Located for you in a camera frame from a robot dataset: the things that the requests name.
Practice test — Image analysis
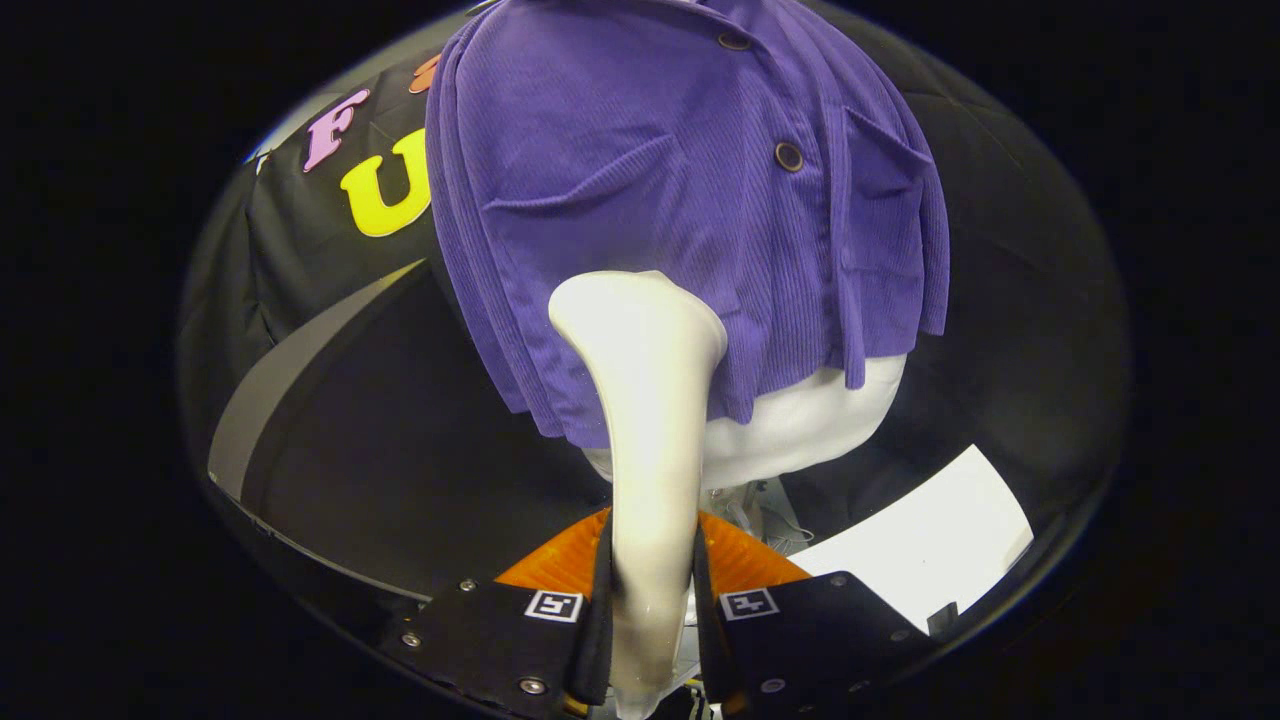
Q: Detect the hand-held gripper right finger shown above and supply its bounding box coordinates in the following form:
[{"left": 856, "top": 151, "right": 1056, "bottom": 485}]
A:
[{"left": 693, "top": 510, "right": 941, "bottom": 720}]

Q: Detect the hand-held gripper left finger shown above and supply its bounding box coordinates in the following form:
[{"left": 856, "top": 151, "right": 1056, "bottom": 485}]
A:
[{"left": 378, "top": 508, "right": 613, "bottom": 720}]

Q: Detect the purple corduroy jacket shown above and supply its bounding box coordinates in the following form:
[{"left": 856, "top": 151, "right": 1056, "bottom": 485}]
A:
[{"left": 425, "top": 0, "right": 951, "bottom": 449}]

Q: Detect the mannequin stand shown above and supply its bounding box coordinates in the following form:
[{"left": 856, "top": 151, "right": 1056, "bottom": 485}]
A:
[{"left": 700, "top": 478, "right": 813, "bottom": 557}]

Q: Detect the white flat board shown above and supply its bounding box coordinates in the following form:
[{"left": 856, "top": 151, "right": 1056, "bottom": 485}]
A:
[{"left": 788, "top": 445, "right": 1035, "bottom": 634}]

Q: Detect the white mannequin torso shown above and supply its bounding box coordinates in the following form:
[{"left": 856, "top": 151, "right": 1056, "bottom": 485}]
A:
[{"left": 583, "top": 354, "right": 909, "bottom": 491}]

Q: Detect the grey drawer cabinet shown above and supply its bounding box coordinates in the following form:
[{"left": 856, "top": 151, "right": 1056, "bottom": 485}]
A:
[{"left": 207, "top": 260, "right": 613, "bottom": 603}]

